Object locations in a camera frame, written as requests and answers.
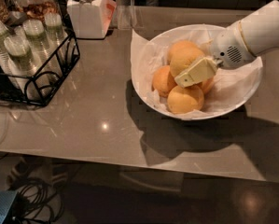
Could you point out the plastic cup stack left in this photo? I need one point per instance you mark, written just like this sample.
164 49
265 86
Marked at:
4 33

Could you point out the black wire rack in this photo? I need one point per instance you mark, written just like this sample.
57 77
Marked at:
39 85

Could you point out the orange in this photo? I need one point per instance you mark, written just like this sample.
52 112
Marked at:
177 46
162 81
183 58
184 100
206 85

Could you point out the plastic cup stack middle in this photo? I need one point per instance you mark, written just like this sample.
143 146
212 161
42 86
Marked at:
37 38

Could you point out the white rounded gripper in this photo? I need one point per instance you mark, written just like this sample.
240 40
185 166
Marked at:
229 48

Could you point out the blue box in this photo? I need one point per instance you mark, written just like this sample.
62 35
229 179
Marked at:
7 200

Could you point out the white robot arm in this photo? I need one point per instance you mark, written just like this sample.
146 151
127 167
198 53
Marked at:
260 28

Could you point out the glass jar with snacks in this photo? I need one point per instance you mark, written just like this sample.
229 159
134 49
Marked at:
36 9

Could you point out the white ceramic canister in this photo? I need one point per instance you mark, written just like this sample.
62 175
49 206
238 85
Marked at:
91 18

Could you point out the white paper liner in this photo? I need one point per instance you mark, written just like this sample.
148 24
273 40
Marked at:
151 56

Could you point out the plastic cup stack right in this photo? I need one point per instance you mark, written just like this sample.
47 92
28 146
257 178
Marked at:
54 27

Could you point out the white bowl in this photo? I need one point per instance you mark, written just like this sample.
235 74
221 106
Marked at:
238 87

